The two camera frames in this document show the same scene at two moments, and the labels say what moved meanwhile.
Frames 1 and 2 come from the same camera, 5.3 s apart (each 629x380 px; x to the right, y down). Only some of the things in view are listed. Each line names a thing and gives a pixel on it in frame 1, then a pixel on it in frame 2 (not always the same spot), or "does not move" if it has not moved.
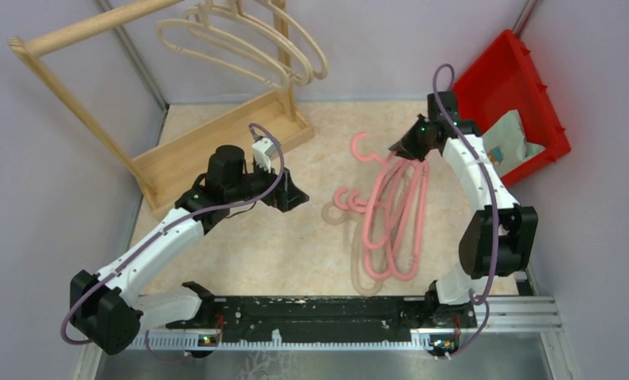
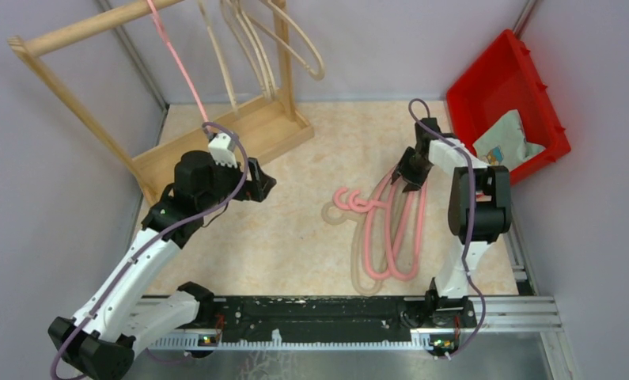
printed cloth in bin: [506, 145] does not move
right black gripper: [405, 147] to [412, 180]
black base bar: [324, 318] does not move
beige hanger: [214, 24] to [257, 47]
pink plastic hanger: [397, 215] to [177, 63]
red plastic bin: [505, 78] does not move
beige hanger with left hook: [353, 250] does not move
